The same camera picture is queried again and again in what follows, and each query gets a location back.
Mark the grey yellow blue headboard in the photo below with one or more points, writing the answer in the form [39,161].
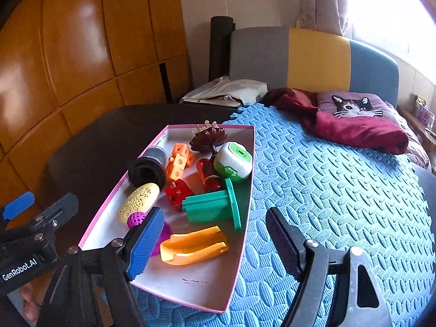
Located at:
[312,61]

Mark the person left hand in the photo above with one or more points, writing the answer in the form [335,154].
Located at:
[31,309]

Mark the wooden desk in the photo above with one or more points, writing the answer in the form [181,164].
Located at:
[428,140]

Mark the orange cube block toy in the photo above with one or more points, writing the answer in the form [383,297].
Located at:
[180,159]

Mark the pink shallow cardboard box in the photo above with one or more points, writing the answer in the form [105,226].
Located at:
[208,285]

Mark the dark red blanket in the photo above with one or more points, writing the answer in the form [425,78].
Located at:
[360,132]

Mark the pink gift box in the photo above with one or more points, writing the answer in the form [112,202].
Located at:
[423,113]

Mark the purple cat pillow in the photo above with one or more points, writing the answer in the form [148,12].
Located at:
[354,104]

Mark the blue foam puzzle mat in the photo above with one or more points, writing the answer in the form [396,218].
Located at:
[338,195]

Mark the brown scalp massager comb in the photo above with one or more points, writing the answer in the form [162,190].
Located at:
[208,137]

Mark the pink curtain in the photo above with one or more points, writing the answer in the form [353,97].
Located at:
[328,16]

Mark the white green soap dispenser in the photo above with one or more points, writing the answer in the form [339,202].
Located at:
[233,161]

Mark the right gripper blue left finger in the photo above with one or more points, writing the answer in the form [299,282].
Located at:
[144,231]

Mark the red puzzle piece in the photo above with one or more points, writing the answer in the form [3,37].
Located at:
[177,192]

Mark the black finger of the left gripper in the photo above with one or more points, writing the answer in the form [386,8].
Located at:
[59,213]

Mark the pink striped duvet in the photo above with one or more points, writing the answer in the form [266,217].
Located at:
[415,151]

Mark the black lens with clear cap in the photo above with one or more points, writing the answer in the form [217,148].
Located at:
[148,168]

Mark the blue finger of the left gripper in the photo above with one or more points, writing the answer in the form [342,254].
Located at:
[17,206]

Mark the green plastic spool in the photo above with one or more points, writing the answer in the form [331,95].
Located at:
[215,206]

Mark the wooden wardrobe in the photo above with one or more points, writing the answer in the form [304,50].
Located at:
[65,63]

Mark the black rolled mat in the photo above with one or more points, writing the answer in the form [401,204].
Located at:
[220,46]

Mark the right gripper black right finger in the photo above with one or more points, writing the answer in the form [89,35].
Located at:
[289,243]

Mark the beige folded cloth bag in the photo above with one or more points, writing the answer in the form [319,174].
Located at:
[228,93]

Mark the orange plastic clip piece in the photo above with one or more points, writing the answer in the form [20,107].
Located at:
[193,247]

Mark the red metallic cylinder case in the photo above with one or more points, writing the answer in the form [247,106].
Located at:
[208,176]

